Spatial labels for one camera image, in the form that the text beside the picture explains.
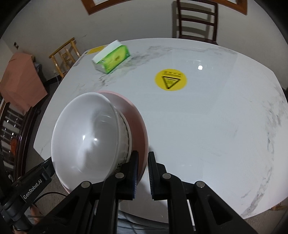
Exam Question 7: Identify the yellow rectangular label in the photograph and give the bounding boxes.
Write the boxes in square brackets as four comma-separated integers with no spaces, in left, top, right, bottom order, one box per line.
[87,45,106,54]

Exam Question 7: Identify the white ribbed bowl blue print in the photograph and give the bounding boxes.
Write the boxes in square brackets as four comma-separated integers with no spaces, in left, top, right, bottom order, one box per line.
[50,92,132,191]

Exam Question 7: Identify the dark wooden bench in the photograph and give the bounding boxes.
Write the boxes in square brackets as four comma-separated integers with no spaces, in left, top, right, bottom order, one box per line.
[1,100,40,181]

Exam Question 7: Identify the yellow warning sticker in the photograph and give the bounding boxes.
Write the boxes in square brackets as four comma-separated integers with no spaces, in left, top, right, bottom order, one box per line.
[154,69,187,91]

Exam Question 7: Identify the dark wooden chair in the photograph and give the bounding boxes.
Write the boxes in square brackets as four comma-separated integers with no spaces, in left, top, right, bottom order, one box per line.
[172,1,219,45]

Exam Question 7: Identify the green tissue pack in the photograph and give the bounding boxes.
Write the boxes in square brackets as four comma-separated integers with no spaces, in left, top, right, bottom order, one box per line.
[92,40,130,74]

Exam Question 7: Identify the person's left hand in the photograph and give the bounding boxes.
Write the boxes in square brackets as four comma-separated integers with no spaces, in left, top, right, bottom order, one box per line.
[13,203,44,234]

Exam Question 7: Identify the light bamboo chair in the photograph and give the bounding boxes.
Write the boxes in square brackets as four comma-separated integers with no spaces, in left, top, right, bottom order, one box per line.
[49,38,81,79]

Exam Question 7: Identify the pink bowl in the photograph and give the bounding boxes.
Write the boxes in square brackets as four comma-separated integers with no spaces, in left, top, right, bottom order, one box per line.
[58,90,149,194]

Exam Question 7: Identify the wooden framed window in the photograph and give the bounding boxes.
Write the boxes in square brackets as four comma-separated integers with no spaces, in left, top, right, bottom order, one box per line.
[81,0,248,15]

